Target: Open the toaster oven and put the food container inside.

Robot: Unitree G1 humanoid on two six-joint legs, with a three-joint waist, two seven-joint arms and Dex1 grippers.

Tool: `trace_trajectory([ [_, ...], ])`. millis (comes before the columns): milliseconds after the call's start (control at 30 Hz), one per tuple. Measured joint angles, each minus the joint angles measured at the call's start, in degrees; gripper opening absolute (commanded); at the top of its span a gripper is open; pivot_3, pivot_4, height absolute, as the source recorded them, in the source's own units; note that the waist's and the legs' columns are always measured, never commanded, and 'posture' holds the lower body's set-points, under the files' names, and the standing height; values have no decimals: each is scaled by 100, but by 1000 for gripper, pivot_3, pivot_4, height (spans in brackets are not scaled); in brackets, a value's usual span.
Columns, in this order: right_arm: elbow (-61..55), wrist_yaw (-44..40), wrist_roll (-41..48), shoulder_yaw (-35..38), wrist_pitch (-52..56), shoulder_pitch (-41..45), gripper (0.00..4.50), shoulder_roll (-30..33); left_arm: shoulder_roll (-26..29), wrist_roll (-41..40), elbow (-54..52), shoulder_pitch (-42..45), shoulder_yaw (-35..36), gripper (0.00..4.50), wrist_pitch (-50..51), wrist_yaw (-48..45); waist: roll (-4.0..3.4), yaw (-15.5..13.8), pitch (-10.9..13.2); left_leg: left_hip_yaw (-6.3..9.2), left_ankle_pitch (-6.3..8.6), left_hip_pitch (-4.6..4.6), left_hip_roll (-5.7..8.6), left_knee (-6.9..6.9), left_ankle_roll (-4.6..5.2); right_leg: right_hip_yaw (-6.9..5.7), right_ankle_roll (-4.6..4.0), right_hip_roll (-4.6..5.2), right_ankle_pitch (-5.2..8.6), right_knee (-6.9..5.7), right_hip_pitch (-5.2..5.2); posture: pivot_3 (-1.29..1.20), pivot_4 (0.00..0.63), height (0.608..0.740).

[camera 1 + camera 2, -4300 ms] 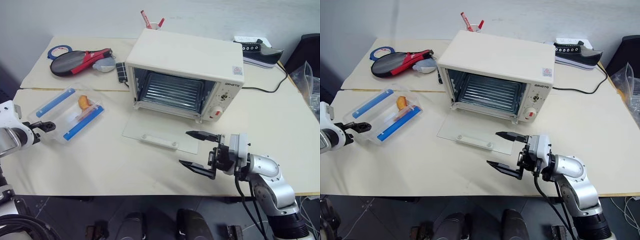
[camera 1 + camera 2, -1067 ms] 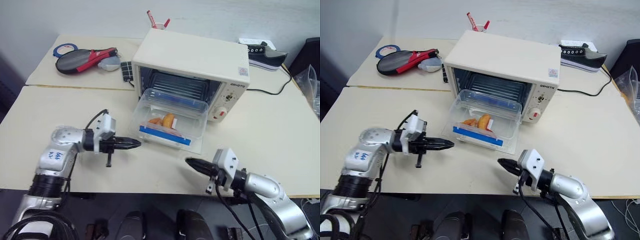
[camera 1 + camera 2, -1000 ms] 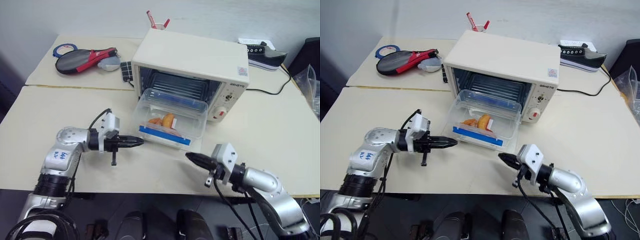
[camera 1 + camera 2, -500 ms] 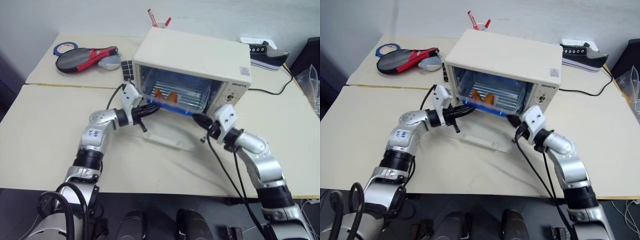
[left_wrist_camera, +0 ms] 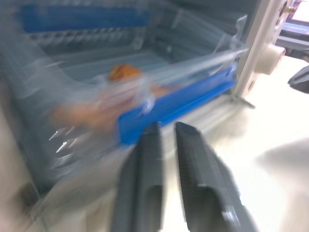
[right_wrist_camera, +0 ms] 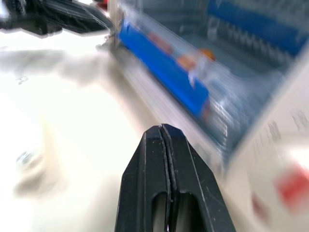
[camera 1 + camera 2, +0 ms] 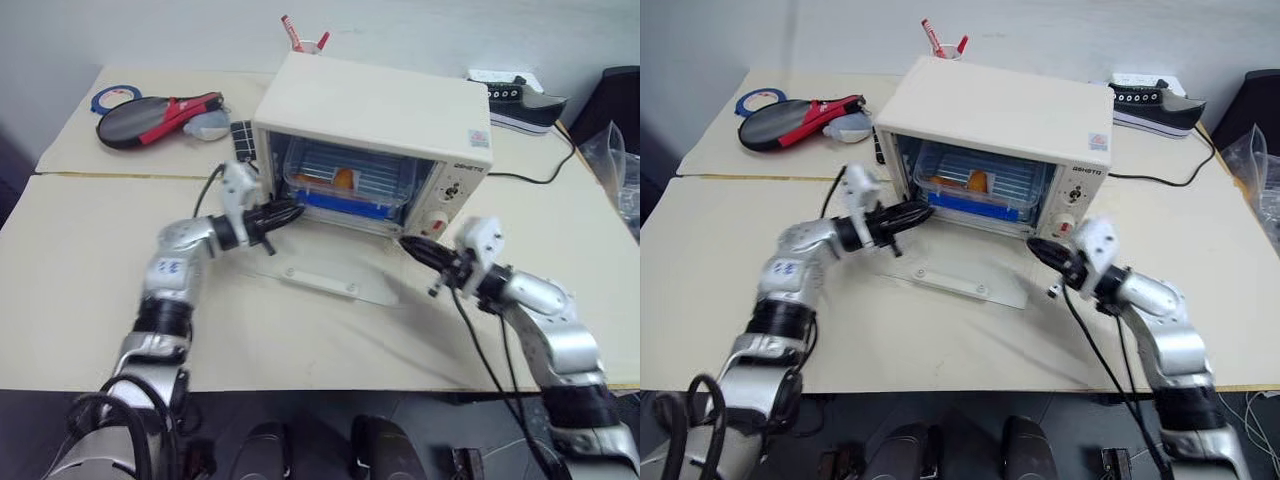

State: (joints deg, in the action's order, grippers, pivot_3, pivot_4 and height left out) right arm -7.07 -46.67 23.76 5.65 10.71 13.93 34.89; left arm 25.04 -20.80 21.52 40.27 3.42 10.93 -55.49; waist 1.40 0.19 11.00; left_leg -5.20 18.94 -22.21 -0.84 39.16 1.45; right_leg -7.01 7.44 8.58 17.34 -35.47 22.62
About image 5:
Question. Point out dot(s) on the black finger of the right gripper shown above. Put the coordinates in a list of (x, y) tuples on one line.
[(300, 81)]

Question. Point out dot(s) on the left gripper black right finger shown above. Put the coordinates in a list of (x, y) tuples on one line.
[(198, 169)]

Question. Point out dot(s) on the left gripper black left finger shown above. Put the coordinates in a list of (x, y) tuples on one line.
[(141, 174)]

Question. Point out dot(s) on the white oven knob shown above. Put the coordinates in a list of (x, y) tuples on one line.
[(270, 59)]

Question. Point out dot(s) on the white toaster oven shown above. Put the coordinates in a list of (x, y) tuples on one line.
[(248, 48)]

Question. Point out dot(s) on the clear plastic food container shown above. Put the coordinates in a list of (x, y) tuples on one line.
[(103, 106)]

